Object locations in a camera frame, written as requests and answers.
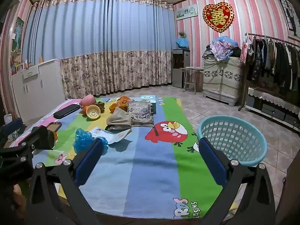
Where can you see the beige face mask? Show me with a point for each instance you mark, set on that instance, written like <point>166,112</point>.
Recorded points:
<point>119,119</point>

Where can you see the small potted plant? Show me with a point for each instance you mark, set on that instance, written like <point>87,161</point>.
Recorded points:
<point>182,34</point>

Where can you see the small round side table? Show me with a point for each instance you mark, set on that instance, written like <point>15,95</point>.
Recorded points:
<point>192,69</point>

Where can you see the blue plastic bag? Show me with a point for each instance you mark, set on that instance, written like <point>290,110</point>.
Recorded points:
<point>82,139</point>

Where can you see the light blue plastic basket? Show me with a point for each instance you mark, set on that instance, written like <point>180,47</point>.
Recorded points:
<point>248,150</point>

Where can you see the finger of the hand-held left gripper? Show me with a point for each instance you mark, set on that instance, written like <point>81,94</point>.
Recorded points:
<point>13,127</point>
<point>43,137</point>

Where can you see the pile of folded clothes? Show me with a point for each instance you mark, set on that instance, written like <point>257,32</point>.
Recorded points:
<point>221,48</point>

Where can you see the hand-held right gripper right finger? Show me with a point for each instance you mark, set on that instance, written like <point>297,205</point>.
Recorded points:
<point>212,161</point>

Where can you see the orange snack wrapper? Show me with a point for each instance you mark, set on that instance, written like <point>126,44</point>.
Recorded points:
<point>123,101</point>

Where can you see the grey water dispenser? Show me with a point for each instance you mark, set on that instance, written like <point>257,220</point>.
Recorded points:
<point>180,70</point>

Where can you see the landscape wall picture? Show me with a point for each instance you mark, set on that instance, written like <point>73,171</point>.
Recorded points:
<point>186,13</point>

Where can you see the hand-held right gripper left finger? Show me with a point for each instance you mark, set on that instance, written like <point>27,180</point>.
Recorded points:
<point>89,161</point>

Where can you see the black and white wall poster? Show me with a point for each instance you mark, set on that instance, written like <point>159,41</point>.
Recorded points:
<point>289,16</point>

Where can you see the blue cloth cover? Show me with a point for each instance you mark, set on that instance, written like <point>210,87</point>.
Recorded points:
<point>182,43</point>

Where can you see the row of hanging clothes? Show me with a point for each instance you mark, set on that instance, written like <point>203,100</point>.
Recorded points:
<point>274,61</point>

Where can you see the brown wrapper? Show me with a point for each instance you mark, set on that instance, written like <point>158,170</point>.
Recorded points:
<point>100,106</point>

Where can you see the cabinet with patterned cloth cover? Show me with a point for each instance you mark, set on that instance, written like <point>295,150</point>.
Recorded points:
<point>221,79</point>

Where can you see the orange peel piece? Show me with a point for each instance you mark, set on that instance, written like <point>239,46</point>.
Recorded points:
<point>84,110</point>
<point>113,107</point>
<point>55,138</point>

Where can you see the colourful wall poster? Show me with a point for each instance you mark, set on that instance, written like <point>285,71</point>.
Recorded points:
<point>19,34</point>

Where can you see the pink hanging bag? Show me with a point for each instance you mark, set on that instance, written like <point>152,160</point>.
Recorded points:
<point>245,51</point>

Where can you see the red heart wall decoration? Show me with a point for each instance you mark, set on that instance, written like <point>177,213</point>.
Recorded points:
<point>218,16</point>

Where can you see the white cabinet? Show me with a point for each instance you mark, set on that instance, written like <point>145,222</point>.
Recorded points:
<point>42,86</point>

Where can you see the cream plastic bowl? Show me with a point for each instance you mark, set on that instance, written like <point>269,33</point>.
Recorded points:
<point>93,112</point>

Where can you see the metal clothes rack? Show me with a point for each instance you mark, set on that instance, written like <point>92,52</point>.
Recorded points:
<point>262,35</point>

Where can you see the cartoon printed blanket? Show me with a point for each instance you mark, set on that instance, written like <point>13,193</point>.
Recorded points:
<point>145,168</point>

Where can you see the white paper wrapper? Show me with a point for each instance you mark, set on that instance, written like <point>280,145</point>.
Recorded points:
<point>117,136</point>

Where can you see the light blue tissue box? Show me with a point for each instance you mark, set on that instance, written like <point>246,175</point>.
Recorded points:
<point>148,97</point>

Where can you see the small photo frame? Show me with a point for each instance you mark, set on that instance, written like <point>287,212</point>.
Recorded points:
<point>19,67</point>

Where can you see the low cabinet with lace cloth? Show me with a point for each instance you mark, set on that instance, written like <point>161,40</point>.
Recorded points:
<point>271,105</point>

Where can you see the blue and floral curtain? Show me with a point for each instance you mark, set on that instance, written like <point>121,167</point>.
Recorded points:
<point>93,39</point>

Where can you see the phone with brown case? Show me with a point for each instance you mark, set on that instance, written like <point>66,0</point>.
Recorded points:
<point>55,127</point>

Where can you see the grey black snack packet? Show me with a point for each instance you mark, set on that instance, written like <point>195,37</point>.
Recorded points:
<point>143,114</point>

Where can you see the small orange box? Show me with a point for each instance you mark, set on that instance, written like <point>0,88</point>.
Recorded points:
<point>41,59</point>

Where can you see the black glasses case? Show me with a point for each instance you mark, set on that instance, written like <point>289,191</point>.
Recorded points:
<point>66,111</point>

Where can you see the pink mug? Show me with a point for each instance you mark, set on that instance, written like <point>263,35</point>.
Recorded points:
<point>88,100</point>

